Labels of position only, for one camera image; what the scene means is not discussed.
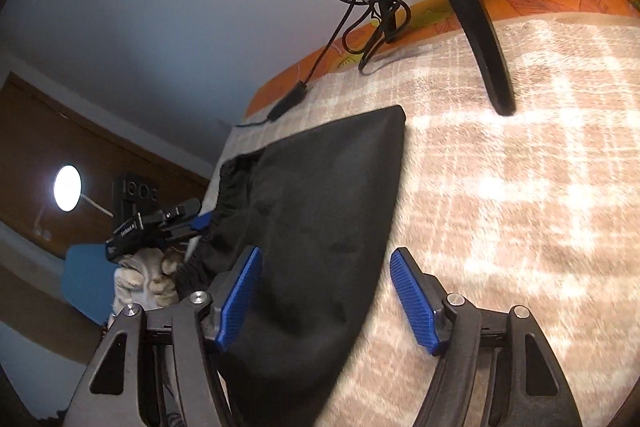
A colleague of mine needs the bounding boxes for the black shorts with yellow stripes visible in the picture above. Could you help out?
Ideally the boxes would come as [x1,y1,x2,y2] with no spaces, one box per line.
[176,106,406,426]

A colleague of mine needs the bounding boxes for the white gloved left hand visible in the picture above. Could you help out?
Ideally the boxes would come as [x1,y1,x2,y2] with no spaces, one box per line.
[107,248,184,327]

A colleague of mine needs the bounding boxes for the white clip-on desk lamp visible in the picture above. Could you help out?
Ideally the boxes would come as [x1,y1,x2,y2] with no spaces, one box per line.
[52,164,114,218]

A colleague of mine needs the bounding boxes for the beige plaid bed blanket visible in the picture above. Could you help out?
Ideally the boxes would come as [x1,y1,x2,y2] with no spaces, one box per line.
[222,13,639,426]

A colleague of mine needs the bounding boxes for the orange patterned bed sheet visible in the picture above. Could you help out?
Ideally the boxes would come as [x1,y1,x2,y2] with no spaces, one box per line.
[245,0,639,117]

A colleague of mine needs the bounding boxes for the black light power cable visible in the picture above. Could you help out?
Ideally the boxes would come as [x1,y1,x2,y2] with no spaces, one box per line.
[234,0,414,128]

